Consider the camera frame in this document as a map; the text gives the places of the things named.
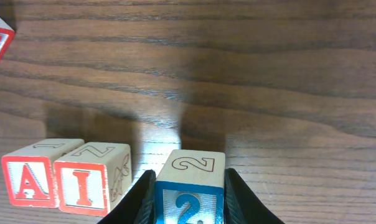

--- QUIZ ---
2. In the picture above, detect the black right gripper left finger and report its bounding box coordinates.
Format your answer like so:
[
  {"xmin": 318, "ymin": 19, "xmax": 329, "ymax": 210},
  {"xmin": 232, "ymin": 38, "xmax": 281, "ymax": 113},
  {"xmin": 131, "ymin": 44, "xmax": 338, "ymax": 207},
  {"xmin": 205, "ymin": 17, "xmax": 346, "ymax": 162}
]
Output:
[{"xmin": 98, "ymin": 170, "xmax": 156, "ymax": 224}]

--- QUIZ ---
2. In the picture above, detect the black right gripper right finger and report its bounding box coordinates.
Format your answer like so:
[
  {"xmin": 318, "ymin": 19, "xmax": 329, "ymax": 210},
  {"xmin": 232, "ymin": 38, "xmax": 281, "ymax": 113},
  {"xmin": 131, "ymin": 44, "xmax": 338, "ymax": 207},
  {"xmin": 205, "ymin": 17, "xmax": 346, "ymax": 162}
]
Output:
[{"xmin": 223, "ymin": 168, "xmax": 284, "ymax": 224}]

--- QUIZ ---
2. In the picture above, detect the blue number 2 block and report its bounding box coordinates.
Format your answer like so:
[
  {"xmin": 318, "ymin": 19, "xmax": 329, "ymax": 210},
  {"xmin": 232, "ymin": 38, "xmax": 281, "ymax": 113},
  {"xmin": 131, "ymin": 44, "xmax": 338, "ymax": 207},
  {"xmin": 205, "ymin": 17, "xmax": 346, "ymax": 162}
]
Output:
[{"xmin": 155, "ymin": 149, "xmax": 225, "ymax": 224}]

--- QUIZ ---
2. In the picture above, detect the red letter I block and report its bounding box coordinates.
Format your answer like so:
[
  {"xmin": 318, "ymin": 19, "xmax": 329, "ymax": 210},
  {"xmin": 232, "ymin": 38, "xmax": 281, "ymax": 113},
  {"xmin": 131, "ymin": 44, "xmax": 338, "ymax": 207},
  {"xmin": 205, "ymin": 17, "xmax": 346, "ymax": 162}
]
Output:
[{"xmin": 54, "ymin": 142, "xmax": 133, "ymax": 217}]

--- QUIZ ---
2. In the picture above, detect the red letter A block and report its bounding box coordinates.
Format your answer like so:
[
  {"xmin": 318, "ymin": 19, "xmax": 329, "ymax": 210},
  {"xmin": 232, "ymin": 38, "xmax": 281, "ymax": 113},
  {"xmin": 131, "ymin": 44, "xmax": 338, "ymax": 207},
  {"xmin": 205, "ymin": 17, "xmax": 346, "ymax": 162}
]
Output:
[{"xmin": 1, "ymin": 138, "xmax": 85, "ymax": 208}]

